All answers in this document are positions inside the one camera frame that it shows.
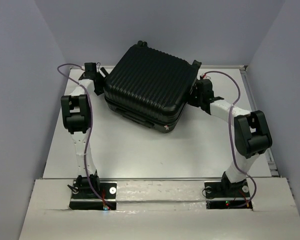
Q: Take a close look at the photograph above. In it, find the black hard-shell suitcase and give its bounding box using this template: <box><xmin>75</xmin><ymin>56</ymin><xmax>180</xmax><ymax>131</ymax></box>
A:
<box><xmin>103</xmin><ymin>40</ymin><xmax>202</xmax><ymax>133</ymax></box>

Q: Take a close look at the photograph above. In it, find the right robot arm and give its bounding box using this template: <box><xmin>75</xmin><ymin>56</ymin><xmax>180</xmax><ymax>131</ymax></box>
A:
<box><xmin>188</xmin><ymin>78</ymin><xmax>273</xmax><ymax>196</ymax></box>

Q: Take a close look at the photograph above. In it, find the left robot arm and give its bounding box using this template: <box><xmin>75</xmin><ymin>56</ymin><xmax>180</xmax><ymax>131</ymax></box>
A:
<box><xmin>60</xmin><ymin>62</ymin><xmax>105</xmax><ymax>199</ymax></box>

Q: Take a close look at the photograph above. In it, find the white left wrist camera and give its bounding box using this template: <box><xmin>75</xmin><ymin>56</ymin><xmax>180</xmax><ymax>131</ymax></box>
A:
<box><xmin>82</xmin><ymin>62</ymin><xmax>98</xmax><ymax>80</ymax></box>

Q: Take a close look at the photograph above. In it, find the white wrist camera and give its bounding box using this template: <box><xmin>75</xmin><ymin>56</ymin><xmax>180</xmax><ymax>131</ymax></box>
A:
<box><xmin>82</xmin><ymin>62</ymin><xmax>98</xmax><ymax>80</ymax></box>
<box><xmin>199</xmin><ymin>73</ymin><xmax>211</xmax><ymax>80</ymax></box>

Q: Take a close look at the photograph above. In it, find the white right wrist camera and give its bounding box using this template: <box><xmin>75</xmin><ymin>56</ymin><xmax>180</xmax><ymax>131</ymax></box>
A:
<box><xmin>199</xmin><ymin>73</ymin><xmax>211</xmax><ymax>80</ymax></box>

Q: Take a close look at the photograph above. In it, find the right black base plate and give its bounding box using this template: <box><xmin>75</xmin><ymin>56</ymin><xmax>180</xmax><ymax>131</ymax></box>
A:
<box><xmin>201</xmin><ymin>181</ymin><xmax>253</xmax><ymax>210</ymax></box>

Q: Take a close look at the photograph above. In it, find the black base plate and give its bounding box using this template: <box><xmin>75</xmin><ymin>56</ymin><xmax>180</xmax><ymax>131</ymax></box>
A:
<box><xmin>67</xmin><ymin>181</ymin><xmax>117</xmax><ymax>211</ymax></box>
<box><xmin>201</xmin><ymin>181</ymin><xmax>253</xmax><ymax>210</ymax></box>

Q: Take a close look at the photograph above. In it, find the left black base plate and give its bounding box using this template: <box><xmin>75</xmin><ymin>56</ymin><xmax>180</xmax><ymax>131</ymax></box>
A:
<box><xmin>67</xmin><ymin>181</ymin><xmax>117</xmax><ymax>211</ymax></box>

